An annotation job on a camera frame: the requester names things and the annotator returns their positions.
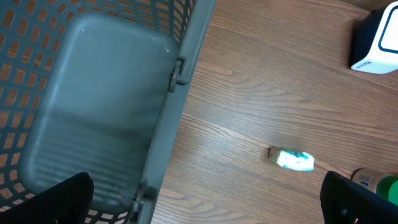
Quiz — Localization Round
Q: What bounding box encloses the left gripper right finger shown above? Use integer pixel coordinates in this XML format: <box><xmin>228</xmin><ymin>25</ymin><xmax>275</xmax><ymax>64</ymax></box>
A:
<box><xmin>320</xmin><ymin>171</ymin><xmax>397</xmax><ymax>224</ymax></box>

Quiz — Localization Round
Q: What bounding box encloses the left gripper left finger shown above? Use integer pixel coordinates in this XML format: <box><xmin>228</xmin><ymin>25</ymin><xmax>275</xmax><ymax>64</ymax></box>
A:
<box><xmin>1</xmin><ymin>172</ymin><xmax>94</xmax><ymax>224</ymax></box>

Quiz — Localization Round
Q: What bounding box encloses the green lid jar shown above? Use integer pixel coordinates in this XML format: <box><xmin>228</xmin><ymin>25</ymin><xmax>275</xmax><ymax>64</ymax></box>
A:
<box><xmin>351</xmin><ymin>168</ymin><xmax>397</xmax><ymax>205</ymax></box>

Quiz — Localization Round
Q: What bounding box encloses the small teal wipes pack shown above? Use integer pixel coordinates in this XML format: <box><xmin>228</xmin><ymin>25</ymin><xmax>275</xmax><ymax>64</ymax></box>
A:
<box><xmin>268</xmin><ymin>146</ymin><xmax>315</xmax><ymax>172</ymax></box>

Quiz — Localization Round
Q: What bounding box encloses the white barcode scanner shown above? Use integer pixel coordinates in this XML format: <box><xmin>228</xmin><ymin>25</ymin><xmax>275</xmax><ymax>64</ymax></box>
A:
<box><xmin>351</xmin><ymin>1</ymin><xmax>397</xmax><ymax>75</ymax></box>

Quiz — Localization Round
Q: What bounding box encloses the grey plastic mesh basket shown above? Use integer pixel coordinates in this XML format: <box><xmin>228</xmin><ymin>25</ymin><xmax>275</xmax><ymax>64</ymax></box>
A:
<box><xmin>1</xmin><ymin>0</ymin><xmax>215</xmax><ymax>223</ymax></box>

